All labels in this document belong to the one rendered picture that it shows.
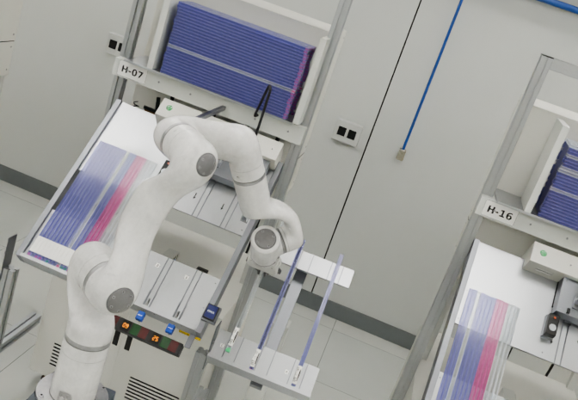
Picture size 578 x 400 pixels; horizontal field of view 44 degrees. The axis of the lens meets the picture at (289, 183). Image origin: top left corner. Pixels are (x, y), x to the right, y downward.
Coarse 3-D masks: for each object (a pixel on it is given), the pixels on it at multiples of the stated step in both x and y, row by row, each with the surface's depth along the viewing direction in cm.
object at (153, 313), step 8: (24, 256) 245; (32, 256) 246; (32, 264) 250; (40, 264) 245; (48, 264) 245; (48, 272) 250; (56, 272) 245; (64, 272) 244; (136, 304) 240; (152, 312) 239; (160, 312) 239; (160, 320) 244; (168, 320) 240; (176, 320) 238; (176, 328) 244; (184, 328) 240; (192, 328) 237
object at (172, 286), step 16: (32, 240) 251; (160, 256) 251; (160, 272) 248; (176, 272) 248; (192, 272) 249; (144, 288) 245; (160, 288) 245; (176, 288) 246; (192, 288) 246; (208, 288) 246; (144, 304) 242; (160, 304) 243; (176, 304) 243; (192, 304) 243; (192, 320) 241
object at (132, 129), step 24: (120, 120) 276; (144, 120) 277; (96, 144) 271; (120, 144) 271; (144, 144) 272; (192, 192) 264; (216, 192) 264; (192, 216) 260; (216, 216) 259; (240, 216) 260
